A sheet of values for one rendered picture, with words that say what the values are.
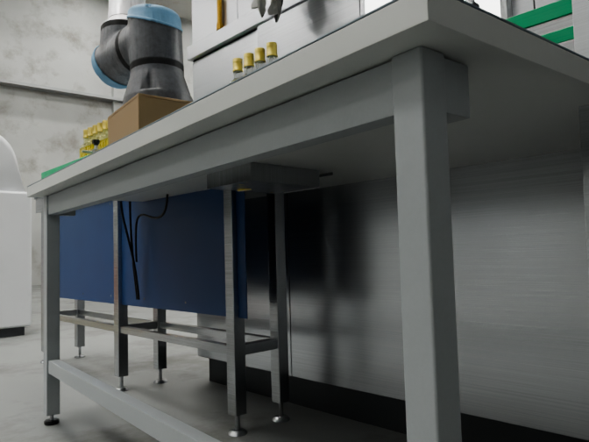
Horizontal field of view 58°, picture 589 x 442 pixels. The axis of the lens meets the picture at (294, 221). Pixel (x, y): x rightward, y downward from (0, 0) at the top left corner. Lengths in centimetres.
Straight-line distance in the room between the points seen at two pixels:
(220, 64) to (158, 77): 105
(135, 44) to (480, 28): 82
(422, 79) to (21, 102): 1230
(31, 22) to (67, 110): 193
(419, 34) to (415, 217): 18
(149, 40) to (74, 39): 1225
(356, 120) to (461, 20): 15
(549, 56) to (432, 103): 19
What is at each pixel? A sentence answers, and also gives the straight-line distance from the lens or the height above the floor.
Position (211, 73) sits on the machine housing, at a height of 125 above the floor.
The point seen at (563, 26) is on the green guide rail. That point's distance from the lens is 116.
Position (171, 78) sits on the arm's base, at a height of 88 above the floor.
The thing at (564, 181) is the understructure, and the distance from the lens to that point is 130.
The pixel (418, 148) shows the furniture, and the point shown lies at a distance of 55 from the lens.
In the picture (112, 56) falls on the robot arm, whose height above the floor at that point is 97.
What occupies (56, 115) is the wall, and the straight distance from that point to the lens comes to 1283.
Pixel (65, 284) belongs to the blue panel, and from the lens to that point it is 273.
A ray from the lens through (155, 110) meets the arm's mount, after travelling 112.
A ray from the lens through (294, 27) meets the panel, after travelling 187.
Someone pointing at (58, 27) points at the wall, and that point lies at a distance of 1345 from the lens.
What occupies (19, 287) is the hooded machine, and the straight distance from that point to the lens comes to 412.
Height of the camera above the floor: 51
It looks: 3 degrees up
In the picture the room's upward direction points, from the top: 2 degrees counter-clockwise
